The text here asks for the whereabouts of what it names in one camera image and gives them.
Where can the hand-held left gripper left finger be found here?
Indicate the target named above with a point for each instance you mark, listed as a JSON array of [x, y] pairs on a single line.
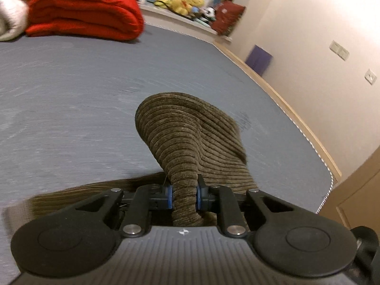
[[169, 198]]

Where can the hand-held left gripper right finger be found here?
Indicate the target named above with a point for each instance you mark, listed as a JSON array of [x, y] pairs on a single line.
[[199, 199]]

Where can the grey bed mattress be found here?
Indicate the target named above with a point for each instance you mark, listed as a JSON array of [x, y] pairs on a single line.
[[74, 95]]

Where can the purple box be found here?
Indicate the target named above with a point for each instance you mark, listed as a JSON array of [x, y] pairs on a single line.
[[259, 60]]

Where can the wooden door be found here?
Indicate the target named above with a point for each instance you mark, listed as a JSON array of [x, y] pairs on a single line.
[[356, 193]]

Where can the red bag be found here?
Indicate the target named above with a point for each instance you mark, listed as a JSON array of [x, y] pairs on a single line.
[[227, 16]]

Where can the black white plush toy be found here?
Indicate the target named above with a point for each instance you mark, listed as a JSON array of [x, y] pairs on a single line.
[[209, 13]]

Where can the small yellow plush toy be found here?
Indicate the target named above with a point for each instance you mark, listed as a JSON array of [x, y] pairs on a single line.
[[161, 2]]

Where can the red folded blanket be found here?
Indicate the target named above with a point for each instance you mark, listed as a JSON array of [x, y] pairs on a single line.
[[83, 12]]

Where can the white fluffy folded blanket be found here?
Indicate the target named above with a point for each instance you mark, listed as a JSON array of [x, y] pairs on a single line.
[[12, 12]]

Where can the wooden bed side rail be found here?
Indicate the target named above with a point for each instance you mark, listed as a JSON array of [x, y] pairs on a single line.
[[282, 101]]

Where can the double wall switch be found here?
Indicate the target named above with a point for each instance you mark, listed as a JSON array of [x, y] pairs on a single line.
[[339, 50]]

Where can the single wall switch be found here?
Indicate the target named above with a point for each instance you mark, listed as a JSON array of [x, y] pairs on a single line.
[[371, 76]]

